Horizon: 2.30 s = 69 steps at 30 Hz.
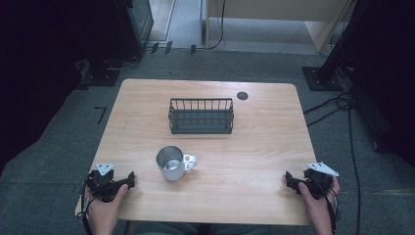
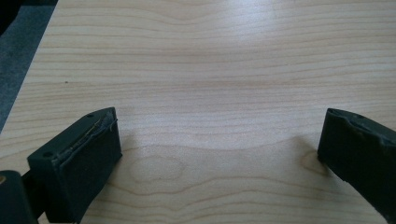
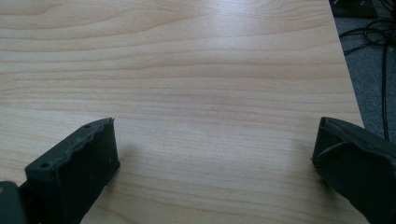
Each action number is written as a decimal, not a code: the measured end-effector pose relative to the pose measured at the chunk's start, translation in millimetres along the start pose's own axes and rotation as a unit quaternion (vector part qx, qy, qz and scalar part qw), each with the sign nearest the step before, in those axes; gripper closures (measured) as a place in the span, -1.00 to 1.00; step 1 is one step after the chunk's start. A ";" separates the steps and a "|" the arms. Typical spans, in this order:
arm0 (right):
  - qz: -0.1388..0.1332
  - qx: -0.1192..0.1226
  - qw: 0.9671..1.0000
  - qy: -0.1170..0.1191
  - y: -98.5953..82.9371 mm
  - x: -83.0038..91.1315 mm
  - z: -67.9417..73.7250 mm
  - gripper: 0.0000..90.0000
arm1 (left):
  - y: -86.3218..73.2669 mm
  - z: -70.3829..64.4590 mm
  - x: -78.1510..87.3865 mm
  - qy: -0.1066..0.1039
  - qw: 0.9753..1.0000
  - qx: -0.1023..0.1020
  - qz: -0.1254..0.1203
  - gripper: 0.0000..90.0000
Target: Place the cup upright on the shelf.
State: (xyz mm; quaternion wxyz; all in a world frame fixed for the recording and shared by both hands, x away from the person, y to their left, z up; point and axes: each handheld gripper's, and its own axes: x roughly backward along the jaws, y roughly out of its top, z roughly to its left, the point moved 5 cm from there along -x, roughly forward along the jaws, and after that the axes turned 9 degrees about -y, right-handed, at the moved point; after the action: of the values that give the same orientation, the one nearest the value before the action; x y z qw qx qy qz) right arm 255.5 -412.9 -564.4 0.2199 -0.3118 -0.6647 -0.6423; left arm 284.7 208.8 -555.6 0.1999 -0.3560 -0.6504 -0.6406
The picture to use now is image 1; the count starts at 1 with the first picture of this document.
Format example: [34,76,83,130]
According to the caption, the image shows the hand-held gripper cable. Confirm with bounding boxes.
[76,174,96,235]
[321,178,341,235]

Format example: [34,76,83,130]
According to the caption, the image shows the left hand-held gripper cable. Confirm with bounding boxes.
[76,174,96,235]

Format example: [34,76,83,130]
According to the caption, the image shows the black floor cables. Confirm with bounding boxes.
[302,91,362,235]

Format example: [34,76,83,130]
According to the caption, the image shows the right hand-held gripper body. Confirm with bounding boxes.
[297,161,340,201]

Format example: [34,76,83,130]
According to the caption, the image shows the black slanted stand post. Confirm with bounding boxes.
[317,0,368,83]

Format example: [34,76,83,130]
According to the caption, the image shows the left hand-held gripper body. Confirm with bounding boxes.
[85,163,129,204]

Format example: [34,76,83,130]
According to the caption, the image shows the silver metal cup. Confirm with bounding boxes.
[156,145,198,182]

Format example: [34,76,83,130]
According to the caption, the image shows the black wire basket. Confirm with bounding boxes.
[167,97,235,135]

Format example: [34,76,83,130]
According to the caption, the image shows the black angled floor tape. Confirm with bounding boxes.
[94,106,108,125]

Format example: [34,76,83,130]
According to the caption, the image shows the person's right hand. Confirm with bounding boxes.
[298,175,342,220]

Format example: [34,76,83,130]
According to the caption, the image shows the person's left hand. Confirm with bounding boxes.
[83,183,130,228]

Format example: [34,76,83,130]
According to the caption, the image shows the grey floor cable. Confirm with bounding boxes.
[106,56,140,71]

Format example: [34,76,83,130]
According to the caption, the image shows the black metal stand base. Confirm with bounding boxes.
[301,66,345,92]
[80,60,122,88]

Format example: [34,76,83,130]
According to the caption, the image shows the light wooden desk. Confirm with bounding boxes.
[205,0,357,55]

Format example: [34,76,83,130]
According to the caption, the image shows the right hand-held gripper cable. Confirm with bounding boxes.
[321,178,341,235]

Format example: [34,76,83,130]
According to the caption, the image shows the black hanging cable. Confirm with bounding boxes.
[207,0,227,51]

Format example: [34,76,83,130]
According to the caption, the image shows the dark cabinet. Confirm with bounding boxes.
[115,0,155,62]

